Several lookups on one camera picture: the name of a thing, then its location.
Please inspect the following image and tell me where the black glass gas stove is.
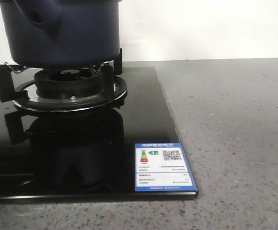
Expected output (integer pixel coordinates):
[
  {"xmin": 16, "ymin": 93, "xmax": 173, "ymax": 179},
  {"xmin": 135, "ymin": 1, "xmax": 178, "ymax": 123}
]
[{"xmin": 0, "ymin": 67, "xmax": 198, "ymax": 203}]

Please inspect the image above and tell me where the blue energy label sticker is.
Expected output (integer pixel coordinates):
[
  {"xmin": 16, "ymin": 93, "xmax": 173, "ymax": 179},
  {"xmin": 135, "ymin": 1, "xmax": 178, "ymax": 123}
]
[{"xmin": 135, "ymin": 142, "xmax": 197, "ymax": 195}]

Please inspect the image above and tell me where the black pot support grate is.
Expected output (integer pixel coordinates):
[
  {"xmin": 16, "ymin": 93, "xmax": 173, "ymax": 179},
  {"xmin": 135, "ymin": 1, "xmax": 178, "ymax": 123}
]
[{"xmin": 0, "ymin": 52, "xmax": 127, "ymax": 114}]

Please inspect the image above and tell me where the dark blue cooking pot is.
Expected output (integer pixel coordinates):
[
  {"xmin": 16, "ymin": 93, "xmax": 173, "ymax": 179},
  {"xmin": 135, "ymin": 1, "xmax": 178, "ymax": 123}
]
[{"xmin": 0, "ymin": 0, "xmax": 120, "ymax": 69}]

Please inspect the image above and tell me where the black gas burner head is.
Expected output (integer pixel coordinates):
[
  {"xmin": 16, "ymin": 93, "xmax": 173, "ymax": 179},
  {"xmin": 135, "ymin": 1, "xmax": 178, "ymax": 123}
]
[{"xmin": 34, "ymin": 69, "xmax": 102, "ymax": 99}]

